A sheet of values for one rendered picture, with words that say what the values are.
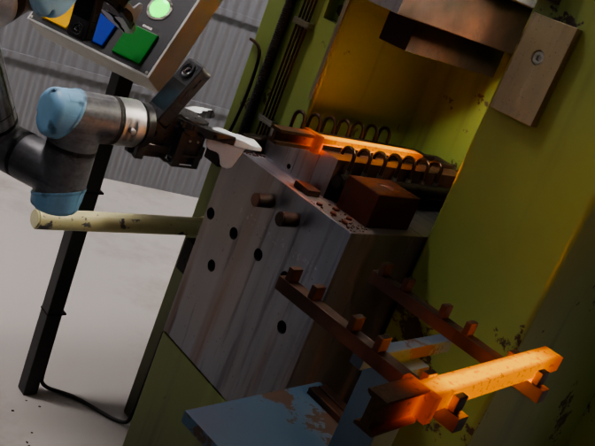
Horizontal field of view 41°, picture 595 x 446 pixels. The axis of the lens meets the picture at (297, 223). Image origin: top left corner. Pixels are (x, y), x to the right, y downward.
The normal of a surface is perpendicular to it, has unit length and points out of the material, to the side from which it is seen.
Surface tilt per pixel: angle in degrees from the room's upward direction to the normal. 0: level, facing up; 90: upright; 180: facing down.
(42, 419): 0
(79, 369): 0
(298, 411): 0
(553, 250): 90
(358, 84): 90
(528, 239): 90
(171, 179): 90
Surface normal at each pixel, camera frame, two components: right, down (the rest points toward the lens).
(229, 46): 0.36, 0.43
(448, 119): -0.72, -0.04
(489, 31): 0.60, 0.47
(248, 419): 0.35, -0.88
